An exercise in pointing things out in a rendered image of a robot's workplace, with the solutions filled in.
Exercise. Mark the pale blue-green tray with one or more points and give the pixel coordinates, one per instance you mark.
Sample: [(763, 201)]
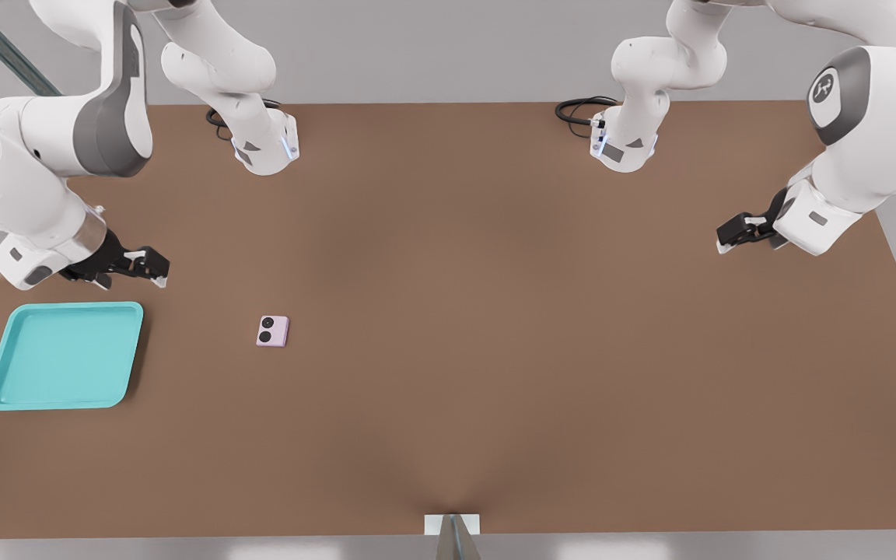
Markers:
[(63, 356)]

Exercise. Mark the small pale lilac phone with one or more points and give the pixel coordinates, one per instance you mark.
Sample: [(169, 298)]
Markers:
[(273, 331)]

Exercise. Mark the silver frame post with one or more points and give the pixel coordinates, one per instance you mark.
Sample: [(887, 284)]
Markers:
[(5, 47), (453, 537)]

